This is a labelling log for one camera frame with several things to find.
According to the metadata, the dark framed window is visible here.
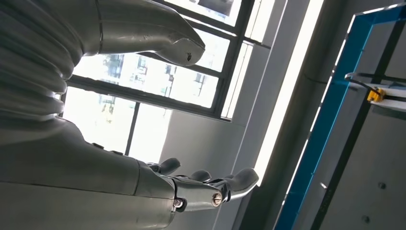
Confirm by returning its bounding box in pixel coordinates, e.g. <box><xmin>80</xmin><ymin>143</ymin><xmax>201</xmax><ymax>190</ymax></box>
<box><xmin>60</xmin><ymin>0</ymin><xmax>270</xmax><ymax>164</ymax></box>

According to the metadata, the long ceiling light strip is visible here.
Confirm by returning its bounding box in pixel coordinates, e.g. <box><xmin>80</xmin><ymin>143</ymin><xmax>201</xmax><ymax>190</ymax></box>
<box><xmin>253</xmin><ymin>0</ymin><xmax>325</xmax><ymax>188</ymax></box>

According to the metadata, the yellow clip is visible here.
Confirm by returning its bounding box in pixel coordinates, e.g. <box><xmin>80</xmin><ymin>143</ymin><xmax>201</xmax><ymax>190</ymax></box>
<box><xmin>367</xmin><ymin>88</ymin><xmax>386</xmax><ymax>103</ymax></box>

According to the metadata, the blue metal frame beam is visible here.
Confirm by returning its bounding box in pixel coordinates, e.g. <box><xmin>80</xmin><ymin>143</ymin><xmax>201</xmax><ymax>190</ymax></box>
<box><xmin>274</xmin><ymin>3</ymin><xmax>406</xmax><ymax>230</ymax></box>

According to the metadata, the white rail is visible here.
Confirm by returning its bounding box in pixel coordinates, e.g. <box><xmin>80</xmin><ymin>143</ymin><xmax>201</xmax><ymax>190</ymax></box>
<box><xmin>346</xmin><ymin>78</ymin><xmax>406</xmax><ymax>112</ymax></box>

